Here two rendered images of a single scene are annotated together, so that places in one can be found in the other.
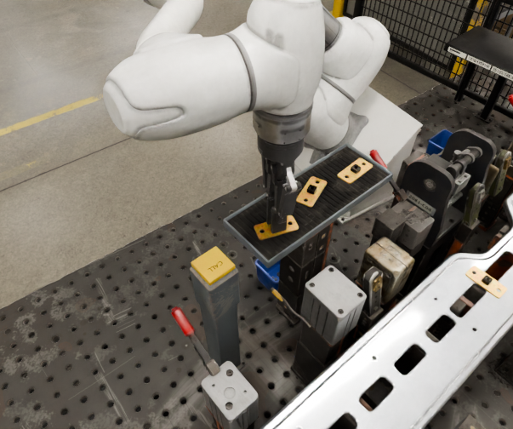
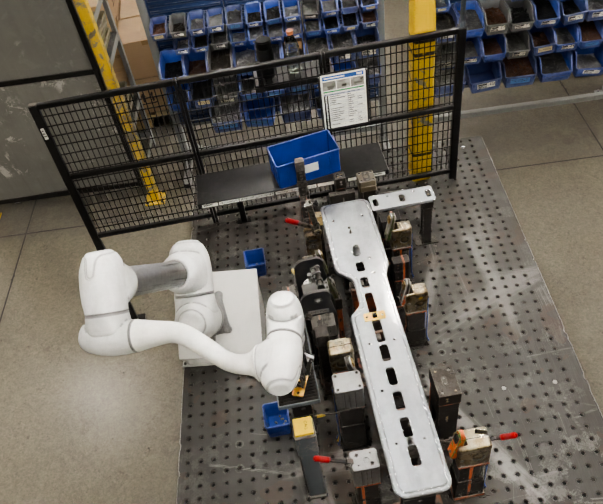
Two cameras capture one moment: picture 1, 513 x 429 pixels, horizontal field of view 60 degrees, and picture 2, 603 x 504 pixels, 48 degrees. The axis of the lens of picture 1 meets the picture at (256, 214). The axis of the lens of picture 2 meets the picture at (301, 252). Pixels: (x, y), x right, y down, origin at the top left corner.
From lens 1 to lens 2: 1.51 m
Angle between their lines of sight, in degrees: 34
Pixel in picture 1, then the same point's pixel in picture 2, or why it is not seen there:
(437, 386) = (410, 373)
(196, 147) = (24, 441)
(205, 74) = (295, 348)
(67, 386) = not seen: outside the picture
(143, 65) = (281, 365)
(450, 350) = (397, 356)
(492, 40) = (217, 180)
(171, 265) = (219, 490)
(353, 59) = (201, 272)
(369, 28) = (191, 249)
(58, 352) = not seen: outside the picture
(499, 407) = (425, 359)
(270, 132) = not seen: hidden behind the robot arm
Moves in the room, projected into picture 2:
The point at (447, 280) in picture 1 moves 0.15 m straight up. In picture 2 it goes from (363, 331) to (361, 307)
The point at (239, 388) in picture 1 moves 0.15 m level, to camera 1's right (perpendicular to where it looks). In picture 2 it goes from (366, 454) to (388, 417)
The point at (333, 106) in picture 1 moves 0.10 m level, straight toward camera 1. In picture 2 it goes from (212, 305) to (229, 318)
